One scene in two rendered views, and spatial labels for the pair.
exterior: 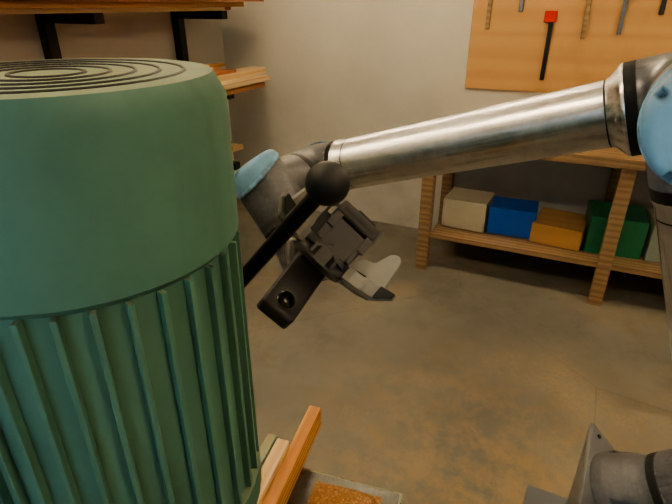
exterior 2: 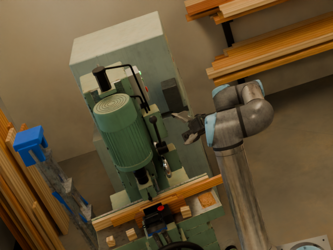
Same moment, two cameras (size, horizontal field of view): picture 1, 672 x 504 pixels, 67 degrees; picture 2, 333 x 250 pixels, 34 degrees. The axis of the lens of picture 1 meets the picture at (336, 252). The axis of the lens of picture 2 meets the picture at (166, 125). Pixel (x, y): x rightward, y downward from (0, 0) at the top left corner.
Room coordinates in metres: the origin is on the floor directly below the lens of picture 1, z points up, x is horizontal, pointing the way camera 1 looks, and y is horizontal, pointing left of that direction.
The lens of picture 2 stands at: (-0.28, -1.90, 2.48)
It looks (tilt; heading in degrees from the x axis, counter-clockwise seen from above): 29 degrees down; 70
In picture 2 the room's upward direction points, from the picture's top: 20 degrees counter-clockwise
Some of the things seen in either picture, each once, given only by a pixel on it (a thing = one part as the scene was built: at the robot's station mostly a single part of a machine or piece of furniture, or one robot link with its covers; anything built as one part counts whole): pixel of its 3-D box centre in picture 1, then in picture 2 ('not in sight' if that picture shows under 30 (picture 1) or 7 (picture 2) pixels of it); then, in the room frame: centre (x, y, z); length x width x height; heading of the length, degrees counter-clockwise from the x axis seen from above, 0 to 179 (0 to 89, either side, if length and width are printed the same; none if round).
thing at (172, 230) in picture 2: not in sight; (161, 231); (0.21, -0.04, 0.91); 0.15 x 0.14 x 0.09; 163
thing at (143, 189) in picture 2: not in sight; (146, 186); (0.28, 0.16, 1.03); 0.14 x 0.07 x 0.09; 73
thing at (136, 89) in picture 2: not in sight; (137, 85); (0.50, 0.41, 1.40); 0.10 x 0.06 x 0.16; 73
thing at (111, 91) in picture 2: not in sight; (104, 85); (0.31, 0.28, 1.54); 0.08 x 0.08 x 0.17; 73
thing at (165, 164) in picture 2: not in sight; (166, 166); (0.43, 0.23, 1.02); 0.12 x 0.03 x 0.12; 73
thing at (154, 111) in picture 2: not in sight; (154, 122); (0.48, 0.31, 1.23); 0.09 x 0.08 x 0.15; 73
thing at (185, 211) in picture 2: not in sight; (186, 211); (0.35, -0.02, 0.92); 0.04 x 0.03 x 0.04; 152
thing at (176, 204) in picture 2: not in sight; (161, 212); (0.26, 0.06, 0.93); 0.25 x 0.01 x 0.07; 163
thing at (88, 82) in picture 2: not in sight; (127, 138); (0.35, 0.43, 1.16); 0.22 x 0.22 x 0.72; 73
